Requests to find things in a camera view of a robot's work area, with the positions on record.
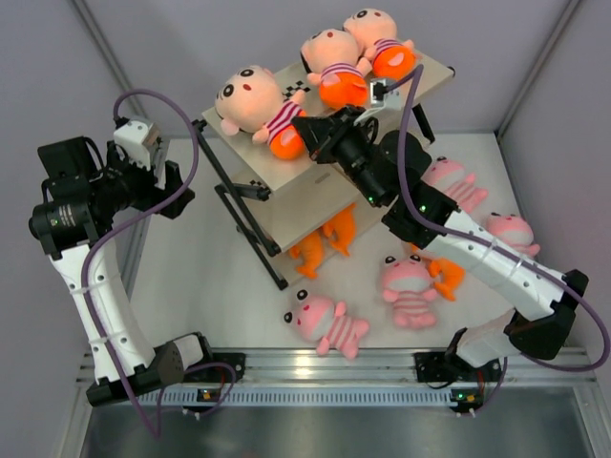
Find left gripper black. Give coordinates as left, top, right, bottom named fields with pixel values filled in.
left=89, top=142, right=193, bottom=220

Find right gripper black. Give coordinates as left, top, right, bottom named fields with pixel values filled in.
left=291, top=106, right=386, bottom=210

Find black-haired boy doll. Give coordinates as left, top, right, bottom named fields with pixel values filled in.
left=215, top=65, right=306, bottom=160

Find boy doll orange shorts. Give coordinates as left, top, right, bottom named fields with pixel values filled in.
left=300, top=29, right=371, bottom=110

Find pink striped frog plush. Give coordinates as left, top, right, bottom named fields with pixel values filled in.
left=283, top=289, right=369, bottom=360
left=485, top=212, right=540, bottom=258
left=422, top=156, right=489, bottom=214
left=380, top=255, right=438, bottom=330

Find orange shark plush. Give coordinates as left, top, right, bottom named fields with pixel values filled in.
left=288, top=230, right=325, bottom=279
left=410, top=244, right=465, bottom=302

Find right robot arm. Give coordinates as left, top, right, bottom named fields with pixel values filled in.
left=292, top=106, right=591, bottom=379

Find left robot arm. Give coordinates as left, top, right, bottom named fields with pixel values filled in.
left=29, top=136, right=216, bottom=406

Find beige three-tier shelf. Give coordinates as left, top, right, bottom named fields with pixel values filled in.
left=195, top=52, right=455, bottom=290

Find orange shark plush under shelf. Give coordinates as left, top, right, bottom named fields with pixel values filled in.
left=288, top=230, right=325, bottom=279

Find boy doll on shelf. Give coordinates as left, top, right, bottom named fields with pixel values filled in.
left=343, top=8, right=417, bottom=80

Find pink striped frog plush back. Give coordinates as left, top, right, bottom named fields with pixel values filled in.
left=422, top=156, right=489, bottom=214

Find pink striped frog plush front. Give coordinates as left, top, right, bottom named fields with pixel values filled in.
left=283, top=289, right=369, bottom=360

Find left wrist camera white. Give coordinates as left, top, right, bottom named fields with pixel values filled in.
left=113, top=116, right=160, bottom=171

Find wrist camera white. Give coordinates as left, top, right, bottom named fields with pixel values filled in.
left=367, top=78, right=404, bottom=115
left=113, top=116, right=160, bottom=171

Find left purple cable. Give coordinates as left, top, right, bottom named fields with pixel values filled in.
left=112, top=89, right=237, bottom=439

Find purple cable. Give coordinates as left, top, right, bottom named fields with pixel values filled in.
left=381, top=64, right=611, bottom=416
left=112, top=89, right=237, bottom=439

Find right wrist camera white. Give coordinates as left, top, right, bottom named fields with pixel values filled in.
left=367, top=78, right=404, bottom=115

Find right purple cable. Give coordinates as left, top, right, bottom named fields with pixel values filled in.
left=381, top=64, right=611, bottom=416

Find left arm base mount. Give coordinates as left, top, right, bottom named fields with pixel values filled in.
left=181, top=350, right=246, bottom=384

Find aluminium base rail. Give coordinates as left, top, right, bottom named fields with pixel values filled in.
left=75, top=346, right=598, bottom=383

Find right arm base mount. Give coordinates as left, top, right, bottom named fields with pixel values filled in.
left=413, top=351, right=477, bottom=387

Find slotted cable duct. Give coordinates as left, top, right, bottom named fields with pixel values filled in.
left=138, top=385, right=458, bottom=407

